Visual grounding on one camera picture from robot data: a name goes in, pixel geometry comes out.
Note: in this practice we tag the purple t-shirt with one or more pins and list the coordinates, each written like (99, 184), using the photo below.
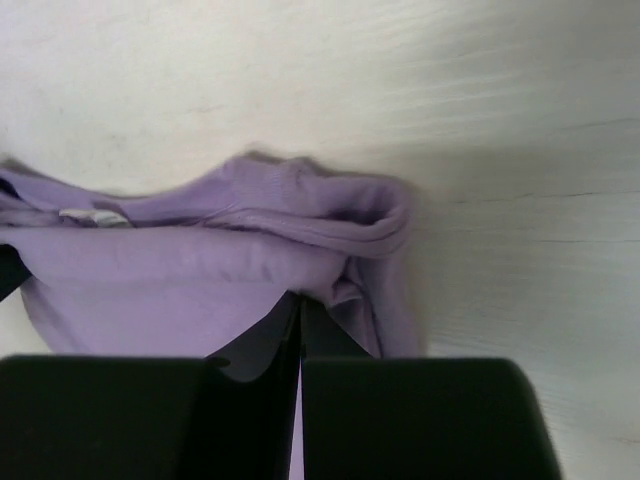
(182, 273)

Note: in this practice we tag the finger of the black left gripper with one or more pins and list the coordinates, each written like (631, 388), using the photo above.
(13, 272)

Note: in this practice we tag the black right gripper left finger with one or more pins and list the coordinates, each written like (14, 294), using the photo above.
(227, 416)

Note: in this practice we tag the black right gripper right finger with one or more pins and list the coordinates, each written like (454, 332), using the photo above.
(370, 418)

